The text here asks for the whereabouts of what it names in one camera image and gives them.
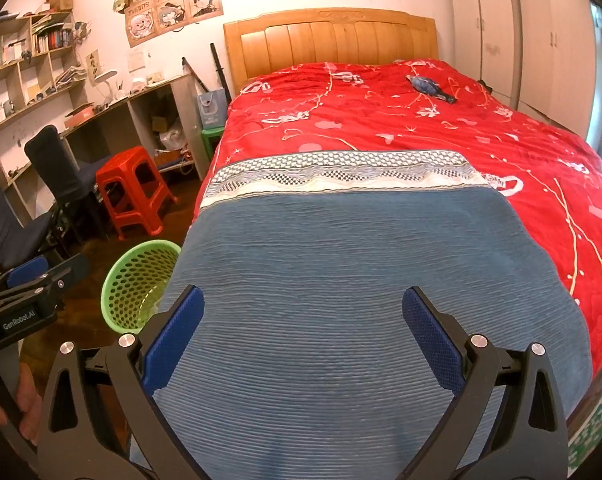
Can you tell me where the white desk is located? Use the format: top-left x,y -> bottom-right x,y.
61,74 -> 209,181

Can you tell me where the person's left hand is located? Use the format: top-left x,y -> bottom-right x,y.
0,362 -> 44,447

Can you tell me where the red patterned bedspread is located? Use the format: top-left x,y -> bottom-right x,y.
193,58 -> 602,386

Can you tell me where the white plastic bag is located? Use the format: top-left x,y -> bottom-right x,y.
158,130 -> 187,153

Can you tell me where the white wardrobe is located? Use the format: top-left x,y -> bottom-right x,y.
446,0 -> 596,143

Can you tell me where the blue ribbed blanket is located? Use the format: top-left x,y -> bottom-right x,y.
128,150 -> 594,480

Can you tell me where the blue toy figure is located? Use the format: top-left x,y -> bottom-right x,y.
406,74 -> 456,105

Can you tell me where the dark office chair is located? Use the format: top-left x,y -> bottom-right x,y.
24,125 -> 114,241
0,179 -> 57,271

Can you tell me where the black long stick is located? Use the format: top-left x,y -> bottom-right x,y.
181,56 -> 207,93
210,42 -> 232,103

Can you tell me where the green plastic basket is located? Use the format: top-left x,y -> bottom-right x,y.
100,239 -> 183,336

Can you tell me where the triple cartoon wall poster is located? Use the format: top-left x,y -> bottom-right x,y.
124,0 -> 224,48

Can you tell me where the wooden bookshelf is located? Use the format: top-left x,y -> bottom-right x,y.
0,7 -> 89,221

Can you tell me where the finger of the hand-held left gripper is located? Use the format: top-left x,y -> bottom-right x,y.
4,254 -> 52,290
0,252 -> 90,318

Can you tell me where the red flat box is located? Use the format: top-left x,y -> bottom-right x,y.
64,103 -> 96,128

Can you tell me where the row of books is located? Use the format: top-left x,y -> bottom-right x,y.
31,27 -> 74,53

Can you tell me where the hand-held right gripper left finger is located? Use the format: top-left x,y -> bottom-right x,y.
36,285 -> 205,480

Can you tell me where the blue paper bag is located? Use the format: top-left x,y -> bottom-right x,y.
196,88 -> 228,131

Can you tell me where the green patterned floor mat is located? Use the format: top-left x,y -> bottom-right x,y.
566,365 -> 602,471

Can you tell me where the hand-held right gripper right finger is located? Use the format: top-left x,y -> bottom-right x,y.
401,286 -> 569,480

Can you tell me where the green plastic stool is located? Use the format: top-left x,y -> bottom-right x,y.
201,127 -> 227,161

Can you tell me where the white desk lamp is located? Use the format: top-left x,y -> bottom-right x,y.
94,69 -> 119,106

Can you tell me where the wooden headboard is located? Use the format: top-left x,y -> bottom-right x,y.
223,7 -> 439,96

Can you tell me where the red plastic stool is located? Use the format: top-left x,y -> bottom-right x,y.
95,146 -> 177,241

